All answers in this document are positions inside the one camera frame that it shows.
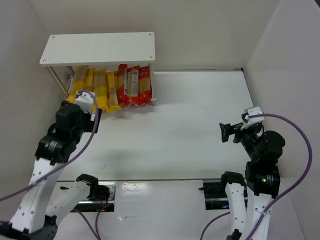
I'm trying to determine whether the yellow spaghetti bag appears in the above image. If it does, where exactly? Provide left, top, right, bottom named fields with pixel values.
left=93, top=68, right=108, bottom=110
left=65, top=65, right=88, bottom=103
left=106, top=71, right=122, bottom=113
left=84, top=68, right=96, bottom=92

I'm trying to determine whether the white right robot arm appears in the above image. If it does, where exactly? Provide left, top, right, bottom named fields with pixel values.
left=219, top=123, right=286, bottom=240

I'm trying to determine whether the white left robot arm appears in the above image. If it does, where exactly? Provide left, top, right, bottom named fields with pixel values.
left=0, top=101, right=111, bottom=240

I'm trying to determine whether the white two-tier shelf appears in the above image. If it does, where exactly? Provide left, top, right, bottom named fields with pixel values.
left=39, top=32, right=156, bottom=97

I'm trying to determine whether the red spaghetti bag left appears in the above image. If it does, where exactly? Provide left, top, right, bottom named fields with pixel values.
left=118, top=64, right=128, bottom=108

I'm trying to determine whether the red spaghetti bag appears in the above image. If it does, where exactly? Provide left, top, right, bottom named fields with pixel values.
left=118, top=64, right=128, bottom=108
left=138, top=65, right=152, bottom=107
left=128, top=65, right=140, bottom=106

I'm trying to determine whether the red spaghetti bag rightmost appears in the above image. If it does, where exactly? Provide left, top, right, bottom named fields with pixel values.
left=138, top=65, right=152, bottom=107

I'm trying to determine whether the red spaghetti bag middle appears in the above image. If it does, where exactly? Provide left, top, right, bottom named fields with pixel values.
left=128, top=65, right=140, bottom=106

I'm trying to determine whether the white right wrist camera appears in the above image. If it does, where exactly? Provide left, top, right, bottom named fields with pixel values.
left=240, top=106, right=265, bottom=131

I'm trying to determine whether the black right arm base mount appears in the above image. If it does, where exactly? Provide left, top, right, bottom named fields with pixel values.
left=198, top=179, right=229, bottom=211

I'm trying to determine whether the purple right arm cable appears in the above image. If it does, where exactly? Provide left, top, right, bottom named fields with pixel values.
left=199, top=113, right=313, bottom=240

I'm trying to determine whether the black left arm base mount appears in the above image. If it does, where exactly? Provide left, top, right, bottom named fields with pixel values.
left=59, top=181, right=116, bottom=213

